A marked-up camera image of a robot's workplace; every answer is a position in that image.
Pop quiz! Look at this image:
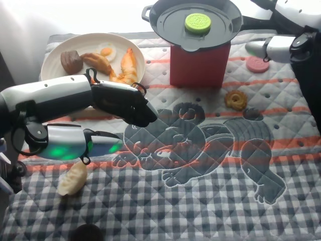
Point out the toy fried egg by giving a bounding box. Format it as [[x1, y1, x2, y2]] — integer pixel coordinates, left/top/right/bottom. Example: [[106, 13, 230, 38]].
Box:
[[96, 42, 118, 62]]

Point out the brown round disc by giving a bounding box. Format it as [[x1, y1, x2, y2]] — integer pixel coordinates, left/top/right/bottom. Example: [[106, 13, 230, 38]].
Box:
[[69, 224, 105, 241]]

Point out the yellow flower biscuit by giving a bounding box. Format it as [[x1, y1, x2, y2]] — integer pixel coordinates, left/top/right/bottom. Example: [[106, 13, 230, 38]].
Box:
[[224, 90, 248, 110]]

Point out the green round disc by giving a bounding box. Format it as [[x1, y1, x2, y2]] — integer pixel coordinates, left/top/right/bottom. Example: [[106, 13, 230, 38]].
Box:
[[185, 14, 212, 34]]

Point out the quilt with bear print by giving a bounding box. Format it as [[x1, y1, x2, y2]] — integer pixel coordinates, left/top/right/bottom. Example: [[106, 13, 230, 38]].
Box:
[[0, 32, 321, 241]]

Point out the pink foam block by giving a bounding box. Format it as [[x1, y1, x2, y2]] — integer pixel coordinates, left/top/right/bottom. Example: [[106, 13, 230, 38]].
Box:
[[170, 41, 231, 88]]

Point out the brown toy meat chunk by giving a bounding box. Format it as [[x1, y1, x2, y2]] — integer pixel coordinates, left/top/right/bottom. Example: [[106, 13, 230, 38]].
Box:
[[61, 50, 84, 75]]

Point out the pale toy dumpling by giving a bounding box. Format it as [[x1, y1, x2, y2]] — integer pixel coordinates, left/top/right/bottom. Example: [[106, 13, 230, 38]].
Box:
[[57, 162, 88, 196]]

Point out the cream round plate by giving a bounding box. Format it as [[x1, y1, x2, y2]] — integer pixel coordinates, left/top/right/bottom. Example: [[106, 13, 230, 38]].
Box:
[[41, 33, 146, 85]]

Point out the orange toy shrimp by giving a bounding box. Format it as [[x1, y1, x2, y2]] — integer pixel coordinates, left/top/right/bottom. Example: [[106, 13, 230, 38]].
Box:
[[109, 47, 138, 84]]

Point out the golden toy pastry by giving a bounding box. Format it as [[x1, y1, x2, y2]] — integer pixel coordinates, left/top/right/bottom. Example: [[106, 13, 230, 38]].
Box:
[[82, 52, 113, 76]]

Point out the pink round disc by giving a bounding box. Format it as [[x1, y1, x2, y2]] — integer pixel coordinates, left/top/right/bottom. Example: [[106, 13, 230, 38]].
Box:
[[245, 55, 269, 74]]

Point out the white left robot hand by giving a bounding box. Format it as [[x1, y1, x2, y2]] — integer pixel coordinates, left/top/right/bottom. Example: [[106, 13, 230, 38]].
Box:
[[0, 74, 159, 162]]

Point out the black frying pan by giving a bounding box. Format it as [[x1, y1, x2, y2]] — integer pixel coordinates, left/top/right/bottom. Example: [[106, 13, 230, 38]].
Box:
[[141, 0, 278, 53]]

